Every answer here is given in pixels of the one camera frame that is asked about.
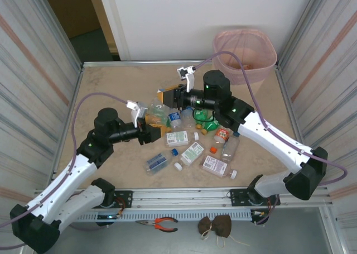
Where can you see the square green label bottle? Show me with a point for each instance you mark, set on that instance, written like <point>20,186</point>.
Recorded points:
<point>177,138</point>
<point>192,152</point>

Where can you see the small clear plastic bottle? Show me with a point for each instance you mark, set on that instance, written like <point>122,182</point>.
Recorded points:
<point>187,118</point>

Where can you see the red label plastic bottle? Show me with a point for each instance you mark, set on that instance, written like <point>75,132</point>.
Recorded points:
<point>246,66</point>

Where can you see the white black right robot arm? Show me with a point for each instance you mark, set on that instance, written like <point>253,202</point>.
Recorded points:
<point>279,142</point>

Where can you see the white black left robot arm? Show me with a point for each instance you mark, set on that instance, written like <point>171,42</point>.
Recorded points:
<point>64,178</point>

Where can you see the pink slatted plastic bin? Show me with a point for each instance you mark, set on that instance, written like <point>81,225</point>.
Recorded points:
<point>251,75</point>

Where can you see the pink waste basket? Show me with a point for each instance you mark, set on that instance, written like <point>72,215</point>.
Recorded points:
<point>223,42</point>

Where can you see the small orange label bottle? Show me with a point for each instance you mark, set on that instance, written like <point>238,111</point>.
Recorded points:
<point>222,134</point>

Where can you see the orange bottle cap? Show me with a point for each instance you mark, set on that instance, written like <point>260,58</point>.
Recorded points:
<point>214,149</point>

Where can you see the square pink label bottle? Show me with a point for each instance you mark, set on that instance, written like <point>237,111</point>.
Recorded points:
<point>213,164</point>

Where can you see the tall clear blue-capped bottle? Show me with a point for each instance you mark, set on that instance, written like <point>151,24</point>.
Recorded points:
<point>230,149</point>

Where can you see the brown cloth pouch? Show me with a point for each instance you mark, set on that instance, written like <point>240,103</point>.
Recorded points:
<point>220,224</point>

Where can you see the brown wooden door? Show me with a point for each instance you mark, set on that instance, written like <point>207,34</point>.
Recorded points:
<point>69,11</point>

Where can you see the grey metal tray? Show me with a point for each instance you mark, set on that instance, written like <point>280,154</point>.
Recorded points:
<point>111,241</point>

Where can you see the aluminium mounting rail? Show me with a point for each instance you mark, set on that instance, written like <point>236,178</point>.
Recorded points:
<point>181,195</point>

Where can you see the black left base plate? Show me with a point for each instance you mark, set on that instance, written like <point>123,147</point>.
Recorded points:
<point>127,195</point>

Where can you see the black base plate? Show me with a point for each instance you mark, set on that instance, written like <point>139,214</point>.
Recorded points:
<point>127,195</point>
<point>237,195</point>

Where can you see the white door frame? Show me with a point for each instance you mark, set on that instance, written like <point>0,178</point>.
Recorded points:
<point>111,19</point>

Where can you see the translucent corrugated enclosure panel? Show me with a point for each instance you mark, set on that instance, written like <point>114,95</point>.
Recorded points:
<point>329,69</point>
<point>28,69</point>

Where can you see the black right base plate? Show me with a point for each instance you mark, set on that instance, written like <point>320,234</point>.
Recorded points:
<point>237,195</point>

